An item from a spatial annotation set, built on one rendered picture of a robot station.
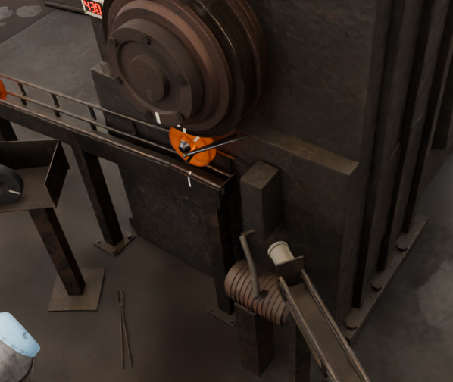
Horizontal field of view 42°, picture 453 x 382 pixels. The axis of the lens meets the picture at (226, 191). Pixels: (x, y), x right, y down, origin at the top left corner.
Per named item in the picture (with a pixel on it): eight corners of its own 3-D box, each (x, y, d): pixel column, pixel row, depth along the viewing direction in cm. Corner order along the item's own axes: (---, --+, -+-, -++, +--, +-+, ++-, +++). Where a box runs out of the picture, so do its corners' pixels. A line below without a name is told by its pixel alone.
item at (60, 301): (46, 270, 250) (-18, 142, 198) (107, 268, 248) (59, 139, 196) (34, 311, 236) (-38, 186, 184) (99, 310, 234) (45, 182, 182)
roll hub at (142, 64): (195, 32, 134) (211, 129, 153) (107, 7, 147) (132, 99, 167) (179, 44, 131) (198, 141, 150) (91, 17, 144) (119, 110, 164)
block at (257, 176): (261, 211, 188) (259, 156, 171) (283, 222, 185) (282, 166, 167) (242, 233, 183) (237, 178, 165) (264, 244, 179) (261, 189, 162)
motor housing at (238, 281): (252, 338, 220) (244, 248, 182) (303, 368, 210) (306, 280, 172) (232, 364, 213) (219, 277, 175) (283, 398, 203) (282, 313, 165)
